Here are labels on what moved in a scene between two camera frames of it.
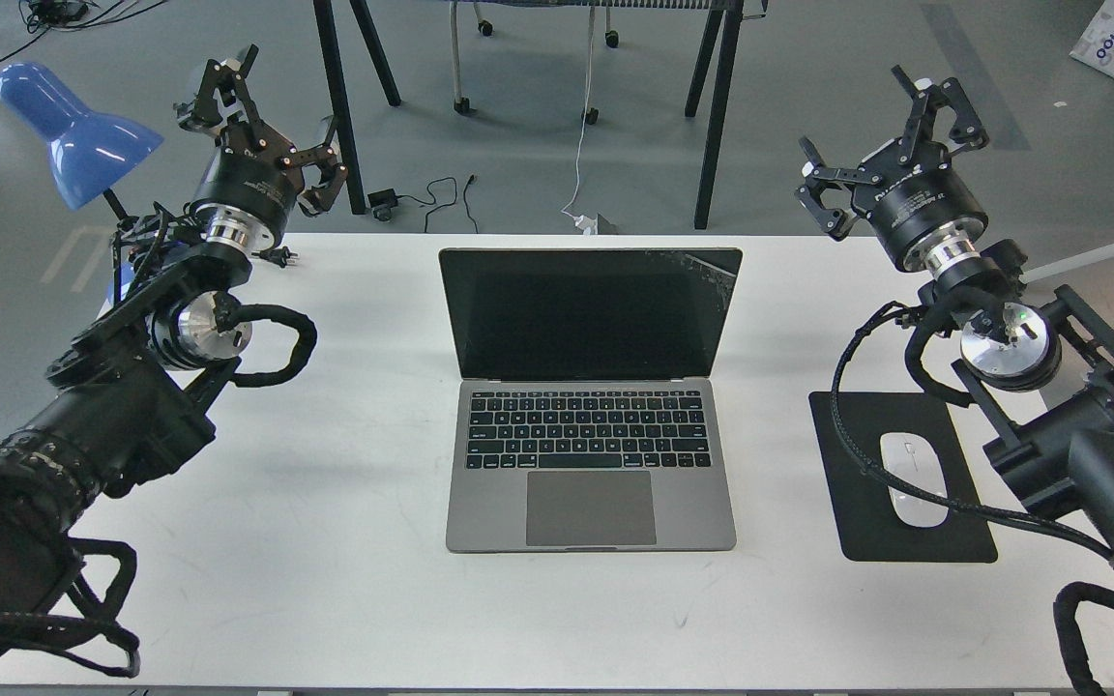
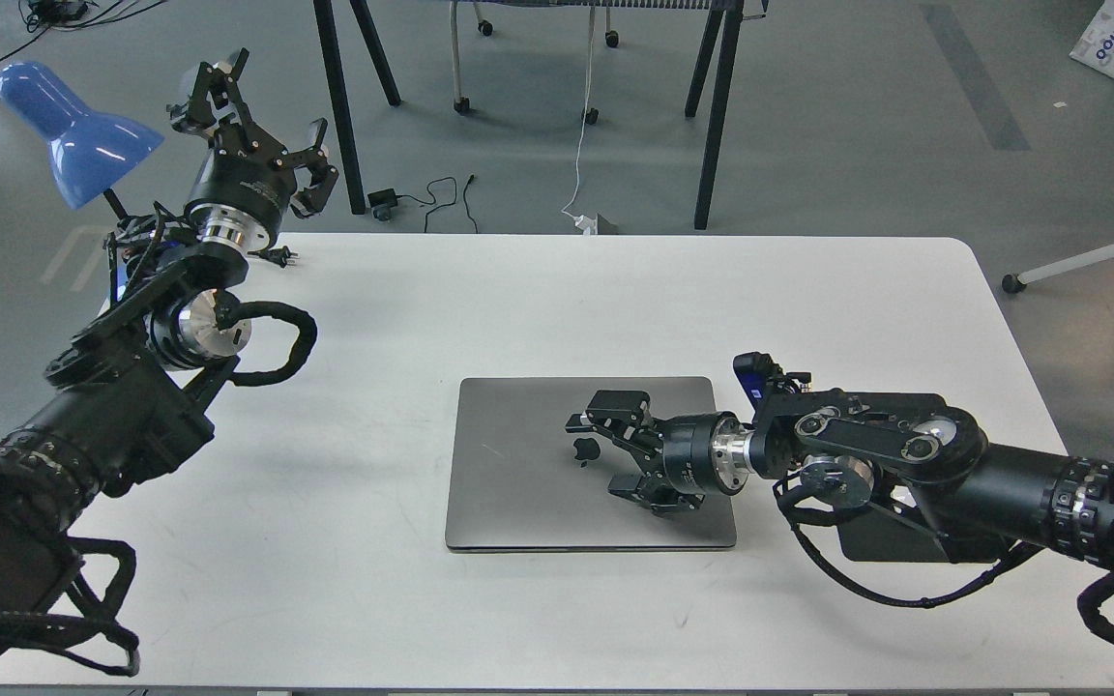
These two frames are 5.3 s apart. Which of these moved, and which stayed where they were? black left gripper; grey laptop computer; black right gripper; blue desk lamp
Moved: grey laptop computer; black right gripper
Stayed: black left gripper; blue desk lamp
